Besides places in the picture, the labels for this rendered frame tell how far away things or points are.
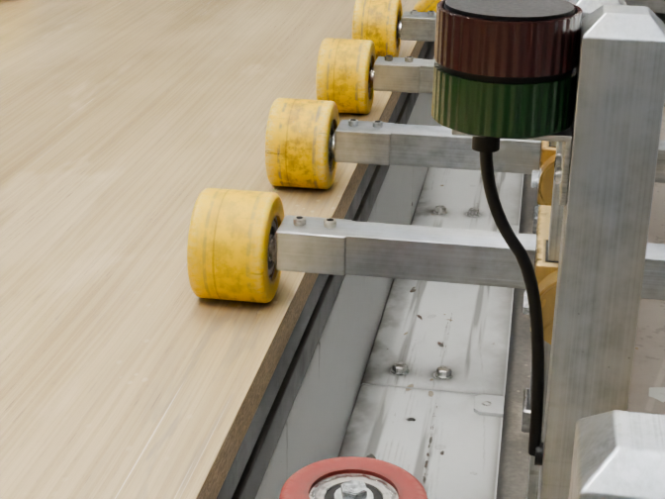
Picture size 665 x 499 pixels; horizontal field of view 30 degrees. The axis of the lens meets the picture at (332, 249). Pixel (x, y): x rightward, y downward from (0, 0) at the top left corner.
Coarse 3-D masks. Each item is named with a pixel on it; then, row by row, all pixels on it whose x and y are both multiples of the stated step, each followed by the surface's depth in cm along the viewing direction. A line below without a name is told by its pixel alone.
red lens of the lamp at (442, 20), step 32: (448, 32) 50; (480, 32) 49; (512, 32) 49; (544, 32) 49; (576, 32) 50; (448, 64) 51; (480, 64) 50; (512, 64) 49; (544, 64) 50; (576, 64) 51
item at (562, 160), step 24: (456, 0) 52; (480, 0) 52; (504, 0) 52; (528, 0) 52; (552, 0) 52; (456, 72) 51; (480, 144) 53; (504, 216) 55; (528, 264) 55; (528, 288) 55
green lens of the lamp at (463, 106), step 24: (576, 72) 52; (432, 96) 53; (456, 96) 51; (480, 96) 50; (504, 96) 50; (528, 96) 50; (552, 96) 50; (456, 120) 51; (480, 120) 50; (504, 120) 50; (528, 120) 50; (552, 120) 51
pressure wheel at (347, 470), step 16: (320, 464) 69; (336, 464) 69; (352, 464) 69; (368, 464) 69; (384, 464) 69; (288, 480) 68; (304, 480) 67; (320, 480) 68; (336, 480) 68; (352, 480) 67; (368, 480) 68; (384, 480) 68; (400, 480) 68; (416, 480) 68; (288, 496) 66; (304, 496) 66; (320, 496) 66; (336, 496) 66; (352, 496) 66; (368, 496) 66; (384, 496) 67; (400, 496) 66; (416, 496) 66
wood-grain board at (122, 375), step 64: (0, 0) 192; (64, 0) 192; (128, 0) 193; (192, 0) 194; (256, 0) 194; (320, 0) 195; (0, 64) 154; (64, 64) 155; (128, 64) 155; (192, 64) 156; (256, 64) 156; (0, 128) 129; (64, 128) 130; (128, 128) 130; (192, 128) 130; (256, 128) 131; (0, 192) 111; (64, 192) 111; (128, 192) 112; (192, 192) 112; (320, 192) 112; (0, 256) 97; (64, 256) 98; (128, 256) 98; (0, 320) 87; (64, 320) 87; (128, 320) 87; (192, 320) 87; (256, 320) 87; (0, 384) 78; (64, 384) 78; (128, 384) 79; (192, 384) 79; (256, 384) 80; (0, 448) 71; (64, 448) 71; (128, 448) 72; (192, 448) 72
